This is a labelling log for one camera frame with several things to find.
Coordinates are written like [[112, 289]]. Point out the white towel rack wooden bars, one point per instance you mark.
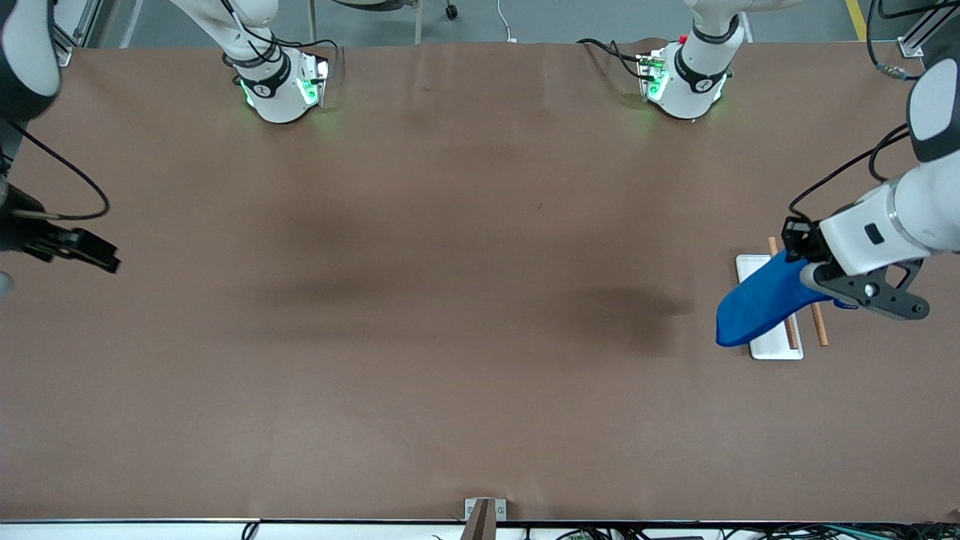
[[780, 351]]

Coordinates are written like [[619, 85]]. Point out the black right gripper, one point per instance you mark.
[[22, 229]]

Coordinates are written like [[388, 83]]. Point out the small metal bracket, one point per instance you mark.
[[500, 510]]

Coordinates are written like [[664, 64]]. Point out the blue towel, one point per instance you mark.
[[765, 304]]

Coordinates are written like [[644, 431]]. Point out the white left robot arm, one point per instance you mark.
[[922, 210]]

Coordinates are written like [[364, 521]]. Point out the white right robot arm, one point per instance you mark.
[[274, 97]]

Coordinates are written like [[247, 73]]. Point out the office chair base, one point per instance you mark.
[[418, 22]]

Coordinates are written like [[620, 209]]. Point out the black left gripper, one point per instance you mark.
[[799, 238]]

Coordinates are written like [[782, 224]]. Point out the aluminium frame profile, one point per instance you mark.
[[64, 54], [911, 46]]

